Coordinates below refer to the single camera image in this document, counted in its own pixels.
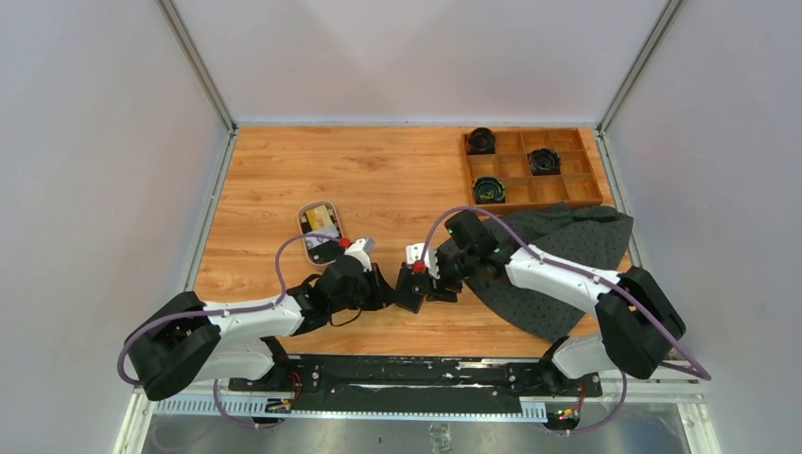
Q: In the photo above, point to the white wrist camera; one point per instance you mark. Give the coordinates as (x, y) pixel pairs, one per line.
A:
(361, 250)
(421, 259)

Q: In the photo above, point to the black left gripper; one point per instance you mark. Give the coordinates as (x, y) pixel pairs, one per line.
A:
(374, 280)

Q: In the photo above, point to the black card holder wallet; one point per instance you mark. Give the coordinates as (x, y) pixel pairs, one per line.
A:
(410, 290)

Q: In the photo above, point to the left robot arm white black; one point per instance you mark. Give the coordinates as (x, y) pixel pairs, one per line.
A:
(189, 340)

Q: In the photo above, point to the dark grey dotted cloth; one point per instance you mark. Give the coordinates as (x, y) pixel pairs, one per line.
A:
(541, 271)

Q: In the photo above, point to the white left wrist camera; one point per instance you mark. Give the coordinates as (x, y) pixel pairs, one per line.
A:
(361, 250)

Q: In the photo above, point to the black rolled belt top left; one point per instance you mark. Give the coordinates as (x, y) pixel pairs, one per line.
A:
(481, 141)

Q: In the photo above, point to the aluminium frame rail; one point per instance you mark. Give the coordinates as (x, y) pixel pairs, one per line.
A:
(664, 414)

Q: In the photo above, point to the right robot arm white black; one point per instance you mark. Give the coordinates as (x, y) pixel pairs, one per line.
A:
(638, 325)

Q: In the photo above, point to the black rolled belt middle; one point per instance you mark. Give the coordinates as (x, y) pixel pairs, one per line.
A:
(544, 162)

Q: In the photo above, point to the white credit card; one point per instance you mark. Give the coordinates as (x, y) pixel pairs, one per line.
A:
(316, 239)

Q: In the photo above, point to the black rolled belt green pattern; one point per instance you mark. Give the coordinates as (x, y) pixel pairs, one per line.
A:
(488, 190)

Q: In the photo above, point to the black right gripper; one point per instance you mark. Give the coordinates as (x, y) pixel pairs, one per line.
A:
(442, 294)

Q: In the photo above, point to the pink oval card tray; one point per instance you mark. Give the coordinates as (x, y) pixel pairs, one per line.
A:
(328, 252)

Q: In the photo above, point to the wooden compartment tray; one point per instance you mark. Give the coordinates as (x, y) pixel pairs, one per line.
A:
(510, 169)

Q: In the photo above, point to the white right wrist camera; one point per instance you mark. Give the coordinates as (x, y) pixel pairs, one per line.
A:
(421, 259)

